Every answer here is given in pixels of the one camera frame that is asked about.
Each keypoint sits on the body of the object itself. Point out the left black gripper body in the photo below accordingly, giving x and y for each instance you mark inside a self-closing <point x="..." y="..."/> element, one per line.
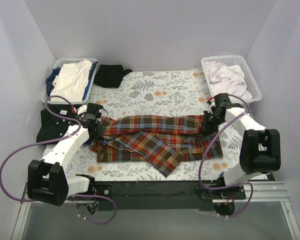
<point x="96" y="128"/>

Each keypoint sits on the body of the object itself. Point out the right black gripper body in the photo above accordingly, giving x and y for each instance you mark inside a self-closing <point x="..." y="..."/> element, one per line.
<point x="209" y="122"/>

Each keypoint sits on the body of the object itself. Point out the red plaid long sleeve shirt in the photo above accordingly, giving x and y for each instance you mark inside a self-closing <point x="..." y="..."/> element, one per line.
<point x="163" y="141"/>

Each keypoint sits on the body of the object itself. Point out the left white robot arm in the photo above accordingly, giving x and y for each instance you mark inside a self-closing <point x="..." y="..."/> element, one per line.
<point x="46" y="178"/>

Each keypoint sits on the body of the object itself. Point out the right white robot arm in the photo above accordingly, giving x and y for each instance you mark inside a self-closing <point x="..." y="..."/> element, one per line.
<point x="260" y="151"/>

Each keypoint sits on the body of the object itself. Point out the floral patterned table mat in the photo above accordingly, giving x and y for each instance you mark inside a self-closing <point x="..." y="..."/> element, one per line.
<point x="162" y="93"/>

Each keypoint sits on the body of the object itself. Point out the black folded shirt with buttons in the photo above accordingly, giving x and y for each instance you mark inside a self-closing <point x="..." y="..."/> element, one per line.
<point x="53" y="127"/>

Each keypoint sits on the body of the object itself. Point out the cream white folded shirt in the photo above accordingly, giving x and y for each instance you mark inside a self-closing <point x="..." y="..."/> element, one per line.
<point x="72" y="80"/>

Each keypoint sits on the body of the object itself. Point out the crumpled white shirt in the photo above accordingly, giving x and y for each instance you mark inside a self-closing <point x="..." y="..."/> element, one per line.
<point x="227" y="79"/>

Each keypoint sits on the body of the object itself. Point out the left white plastic basket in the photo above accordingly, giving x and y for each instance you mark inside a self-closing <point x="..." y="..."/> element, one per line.
<point x="59" y="63"/>

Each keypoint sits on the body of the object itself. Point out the white plastic basket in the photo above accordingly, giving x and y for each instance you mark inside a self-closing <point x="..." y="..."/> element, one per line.
<point x="229" y="60"/>
<point x="59" y="63"/>

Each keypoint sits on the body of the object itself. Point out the black folded garment at back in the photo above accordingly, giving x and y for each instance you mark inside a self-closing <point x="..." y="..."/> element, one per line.
<point x="110" y="76"/>

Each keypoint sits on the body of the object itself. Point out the right white plastic basket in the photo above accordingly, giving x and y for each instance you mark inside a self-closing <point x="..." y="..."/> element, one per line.
<point x="229" y="60"/>

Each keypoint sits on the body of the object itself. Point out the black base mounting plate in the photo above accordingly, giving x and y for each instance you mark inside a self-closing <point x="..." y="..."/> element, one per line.
<point x="162" y="195"/>

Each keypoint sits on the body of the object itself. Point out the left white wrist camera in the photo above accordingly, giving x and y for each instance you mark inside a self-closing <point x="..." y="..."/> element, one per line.
<point x="81" y="110"/>

